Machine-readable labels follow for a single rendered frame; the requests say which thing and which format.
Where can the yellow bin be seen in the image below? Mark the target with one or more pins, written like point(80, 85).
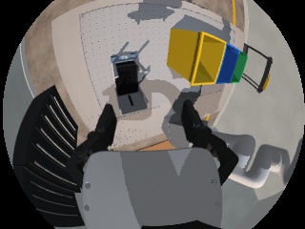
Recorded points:
point(185, 50)

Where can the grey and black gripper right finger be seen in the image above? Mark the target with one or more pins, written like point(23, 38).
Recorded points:
point(201, 136)

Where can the blue bin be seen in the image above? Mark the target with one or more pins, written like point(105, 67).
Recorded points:
point(227, 67)

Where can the green bin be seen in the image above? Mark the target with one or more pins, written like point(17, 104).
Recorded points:
point(239, 68)

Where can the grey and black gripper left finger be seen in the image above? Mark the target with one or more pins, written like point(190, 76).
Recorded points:
point(97, 140)

